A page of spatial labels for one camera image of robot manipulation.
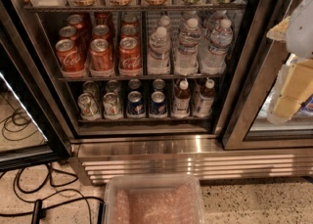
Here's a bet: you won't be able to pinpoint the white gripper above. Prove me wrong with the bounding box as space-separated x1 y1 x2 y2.
266 17 313 124

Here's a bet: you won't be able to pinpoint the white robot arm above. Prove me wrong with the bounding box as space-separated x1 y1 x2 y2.
266 0 313 124

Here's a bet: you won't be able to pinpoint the right sliding fridge door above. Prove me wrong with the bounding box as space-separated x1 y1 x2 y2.
222 0 312 150

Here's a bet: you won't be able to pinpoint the back right pepsi can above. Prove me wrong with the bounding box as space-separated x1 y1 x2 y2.
153 79 165 92

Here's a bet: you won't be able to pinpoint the front right blue pepsi can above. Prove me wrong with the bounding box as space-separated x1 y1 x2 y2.
150 91 167 116

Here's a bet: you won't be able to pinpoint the blue pepsi can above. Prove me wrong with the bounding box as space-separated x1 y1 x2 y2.
127 91 145 117
150 91 167 116

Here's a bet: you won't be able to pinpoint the steel fridge bottom grille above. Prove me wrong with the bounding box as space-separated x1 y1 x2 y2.
70 138 313 185

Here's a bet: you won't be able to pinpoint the second row right coke can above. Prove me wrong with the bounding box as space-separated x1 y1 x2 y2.
120 25 139 39

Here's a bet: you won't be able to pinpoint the second row coke can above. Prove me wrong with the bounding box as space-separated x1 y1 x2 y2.
120 25 139 39
59 25 81 44
92 24 112 42

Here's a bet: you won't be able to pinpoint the back left pepsi can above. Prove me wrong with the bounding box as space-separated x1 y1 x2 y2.
128 79 142 92

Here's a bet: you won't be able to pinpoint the front left blue pepsi can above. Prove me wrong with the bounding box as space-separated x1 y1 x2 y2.
127 91 145 117

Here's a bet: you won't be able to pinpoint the green soda can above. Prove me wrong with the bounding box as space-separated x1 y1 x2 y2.
106 80 121 95
82 81 99 100
78 93 101 120
103 92 122 119

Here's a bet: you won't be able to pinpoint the second row middle coke can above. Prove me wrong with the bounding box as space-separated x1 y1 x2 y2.
92 24 112 42

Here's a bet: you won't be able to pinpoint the back left green soda can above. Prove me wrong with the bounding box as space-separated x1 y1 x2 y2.
82 81 99 100

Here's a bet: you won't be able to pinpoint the front left green soda can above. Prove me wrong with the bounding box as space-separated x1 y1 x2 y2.
78 93 101 120

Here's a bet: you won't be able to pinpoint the second row left coke can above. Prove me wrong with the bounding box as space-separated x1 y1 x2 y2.
59 25 81 44

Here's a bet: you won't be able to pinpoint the open glass fridge door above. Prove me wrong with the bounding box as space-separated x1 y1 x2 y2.
0 4 69 172

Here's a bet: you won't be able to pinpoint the back right water bottle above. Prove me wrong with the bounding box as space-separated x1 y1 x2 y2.
205 10 227 38

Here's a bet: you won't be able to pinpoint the water bottle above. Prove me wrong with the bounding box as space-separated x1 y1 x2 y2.
201 19 233 74
147 26 171 74
205 10 227 38
157 15 172 33
174 18 201 75

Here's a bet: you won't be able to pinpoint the front right water bottle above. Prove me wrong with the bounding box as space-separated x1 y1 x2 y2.
201 19 233 74

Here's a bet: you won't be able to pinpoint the front middle water bottle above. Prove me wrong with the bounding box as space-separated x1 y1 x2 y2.
174 18 201 75

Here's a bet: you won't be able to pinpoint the right brown juice bottle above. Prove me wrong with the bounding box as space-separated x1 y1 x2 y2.
193 78 215 117

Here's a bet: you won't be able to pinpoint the brown juice bottle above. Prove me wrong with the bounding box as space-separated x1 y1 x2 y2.
193 78 215 117
172 79 191 118

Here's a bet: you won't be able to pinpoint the back left water bottle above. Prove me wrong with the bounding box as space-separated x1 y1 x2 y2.
157 15 172 33

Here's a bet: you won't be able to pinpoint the left brown juice bottle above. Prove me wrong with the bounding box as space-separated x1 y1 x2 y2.
172 79 191 118

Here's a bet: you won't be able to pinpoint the front left water bottle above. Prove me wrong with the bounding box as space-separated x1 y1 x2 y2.
147 26 171 74

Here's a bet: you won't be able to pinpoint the clear plastic bin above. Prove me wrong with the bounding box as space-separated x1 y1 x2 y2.
102 174 205 224

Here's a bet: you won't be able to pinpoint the black floor cable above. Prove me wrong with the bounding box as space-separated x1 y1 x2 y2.
0 105 106 224

